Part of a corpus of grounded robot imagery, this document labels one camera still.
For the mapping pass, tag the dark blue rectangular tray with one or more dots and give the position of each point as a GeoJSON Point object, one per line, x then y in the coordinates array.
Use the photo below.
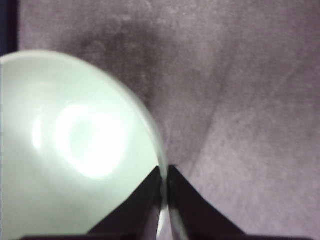
{"type": "Point", "coordinates": [9, 27]}

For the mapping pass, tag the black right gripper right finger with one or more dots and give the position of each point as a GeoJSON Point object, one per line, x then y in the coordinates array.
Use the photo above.
{"type": "Point", "coordinates": [198, 219]}

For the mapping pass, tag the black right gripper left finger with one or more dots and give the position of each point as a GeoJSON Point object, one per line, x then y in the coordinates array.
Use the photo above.
{"type": "Point", "coordinates": [137, 217]}

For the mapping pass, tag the green ceramic bowl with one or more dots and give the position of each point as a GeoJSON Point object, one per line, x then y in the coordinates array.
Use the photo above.
{"type": "Point", "coordinates": [73, 145]}

